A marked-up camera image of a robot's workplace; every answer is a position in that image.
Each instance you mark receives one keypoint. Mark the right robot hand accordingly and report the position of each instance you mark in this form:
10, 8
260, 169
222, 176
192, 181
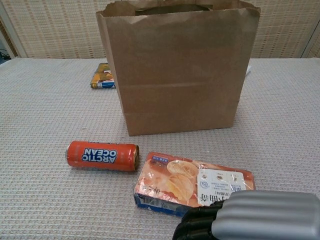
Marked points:
262, 217

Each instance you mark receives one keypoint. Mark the bamboo folding screen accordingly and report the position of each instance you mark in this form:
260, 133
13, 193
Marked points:
62, 25

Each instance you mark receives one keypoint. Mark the orange Arctic Ocean can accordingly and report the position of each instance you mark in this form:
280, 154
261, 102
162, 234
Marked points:
100, 156

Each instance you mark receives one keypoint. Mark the white woven tablecloth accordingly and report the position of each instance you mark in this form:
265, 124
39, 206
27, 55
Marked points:
37, 125

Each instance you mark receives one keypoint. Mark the orange cookie box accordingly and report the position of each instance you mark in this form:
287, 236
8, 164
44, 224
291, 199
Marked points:
170, 180

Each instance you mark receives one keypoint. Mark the brown paper bag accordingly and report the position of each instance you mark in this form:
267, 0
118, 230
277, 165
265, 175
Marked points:
175, 75

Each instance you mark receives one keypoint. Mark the yellow blue snack box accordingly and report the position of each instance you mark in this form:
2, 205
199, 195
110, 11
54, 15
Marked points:
102, 77

